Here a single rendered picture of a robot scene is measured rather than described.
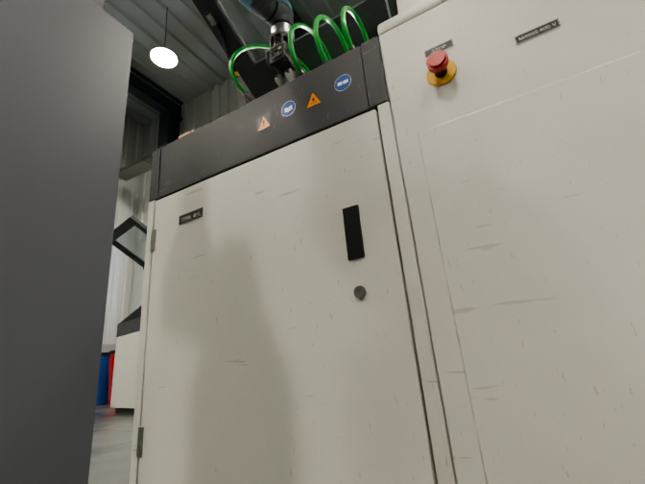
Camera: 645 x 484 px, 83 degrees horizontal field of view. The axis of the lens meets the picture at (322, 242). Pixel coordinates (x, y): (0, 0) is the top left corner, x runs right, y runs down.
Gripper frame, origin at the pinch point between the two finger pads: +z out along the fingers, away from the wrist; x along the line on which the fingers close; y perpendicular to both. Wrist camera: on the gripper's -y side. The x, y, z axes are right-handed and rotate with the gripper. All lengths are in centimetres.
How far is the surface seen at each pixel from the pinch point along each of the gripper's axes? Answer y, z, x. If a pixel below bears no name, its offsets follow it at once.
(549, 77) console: 21, 41, 60
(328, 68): 21.4, 19.2, 23.4
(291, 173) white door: 21.5, 40.7, 12.1
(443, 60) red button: 25, 33, 46
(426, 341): 21, 77, 34
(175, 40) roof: -257, -502, -399
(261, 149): 21.5, 31.9, 4.5
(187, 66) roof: -312, -504, -430
